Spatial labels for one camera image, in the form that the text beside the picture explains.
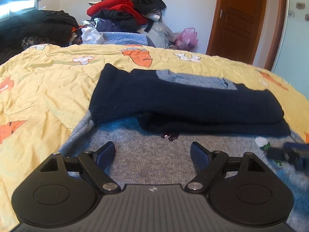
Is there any bright window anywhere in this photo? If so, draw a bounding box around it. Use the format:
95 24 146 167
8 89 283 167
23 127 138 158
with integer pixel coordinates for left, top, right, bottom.
0 0 39 18

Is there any black coat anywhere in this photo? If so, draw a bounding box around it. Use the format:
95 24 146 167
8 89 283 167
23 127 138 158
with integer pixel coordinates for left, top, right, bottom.
0 10 79 64

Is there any yellow printed blanket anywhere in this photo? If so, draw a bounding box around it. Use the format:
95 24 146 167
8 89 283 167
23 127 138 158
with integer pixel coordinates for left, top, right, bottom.
0 44 309 232

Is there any brown wooden door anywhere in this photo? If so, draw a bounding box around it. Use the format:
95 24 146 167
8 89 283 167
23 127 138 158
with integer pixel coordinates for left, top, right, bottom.
206 0 269 65

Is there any grey and navy knit sweater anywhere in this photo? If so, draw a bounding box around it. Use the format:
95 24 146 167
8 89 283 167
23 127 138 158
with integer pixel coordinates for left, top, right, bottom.
59 63 309 232

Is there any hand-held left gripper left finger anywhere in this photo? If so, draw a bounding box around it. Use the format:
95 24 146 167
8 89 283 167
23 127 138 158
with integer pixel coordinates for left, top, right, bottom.
38 141 121 195

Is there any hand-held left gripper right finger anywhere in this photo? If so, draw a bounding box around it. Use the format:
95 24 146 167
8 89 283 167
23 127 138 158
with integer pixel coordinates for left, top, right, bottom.
184 141 269 194

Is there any pink plastic bag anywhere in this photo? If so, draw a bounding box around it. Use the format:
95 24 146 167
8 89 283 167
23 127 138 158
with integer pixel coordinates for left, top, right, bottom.
175 27 199 52

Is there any dark navy garment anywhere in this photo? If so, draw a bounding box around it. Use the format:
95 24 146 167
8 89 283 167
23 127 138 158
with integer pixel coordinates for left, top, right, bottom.
92 9 146 33

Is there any red fuzzy garment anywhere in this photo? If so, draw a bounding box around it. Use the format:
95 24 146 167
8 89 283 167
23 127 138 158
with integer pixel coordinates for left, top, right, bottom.
87 0 148 26

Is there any white plastic bag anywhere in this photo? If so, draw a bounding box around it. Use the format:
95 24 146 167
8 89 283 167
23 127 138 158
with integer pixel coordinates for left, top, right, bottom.
81 26 105 44

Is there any white wardrobe door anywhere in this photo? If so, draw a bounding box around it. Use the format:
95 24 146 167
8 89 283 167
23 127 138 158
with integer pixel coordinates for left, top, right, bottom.
264 0 309 95

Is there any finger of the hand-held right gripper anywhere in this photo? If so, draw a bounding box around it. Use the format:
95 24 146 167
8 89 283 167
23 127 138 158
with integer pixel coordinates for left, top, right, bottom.
266 142 309 172

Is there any grey garment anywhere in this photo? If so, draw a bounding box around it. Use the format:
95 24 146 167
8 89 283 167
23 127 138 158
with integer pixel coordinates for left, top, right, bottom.
147 21 175 49

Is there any leopard print cloth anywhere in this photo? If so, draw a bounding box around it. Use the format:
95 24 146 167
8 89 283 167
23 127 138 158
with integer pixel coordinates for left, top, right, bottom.
21 36 46 50

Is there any light blue knit sweater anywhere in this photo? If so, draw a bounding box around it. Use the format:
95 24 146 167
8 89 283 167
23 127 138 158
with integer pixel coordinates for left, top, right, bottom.
102 32 155 47

